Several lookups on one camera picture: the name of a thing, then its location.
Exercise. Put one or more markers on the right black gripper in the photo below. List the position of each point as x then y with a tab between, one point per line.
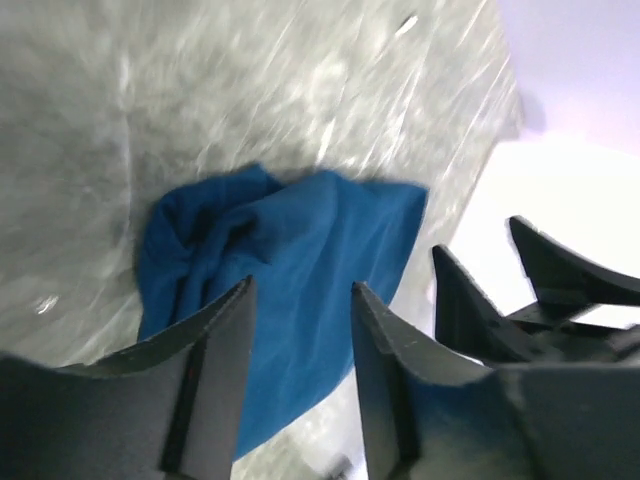
538	334

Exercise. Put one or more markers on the blue printed t shirt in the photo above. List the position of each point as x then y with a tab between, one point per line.
305	244

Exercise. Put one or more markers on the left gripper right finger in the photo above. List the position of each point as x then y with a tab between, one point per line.
430	413

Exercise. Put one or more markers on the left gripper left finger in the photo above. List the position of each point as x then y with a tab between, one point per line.
166	408

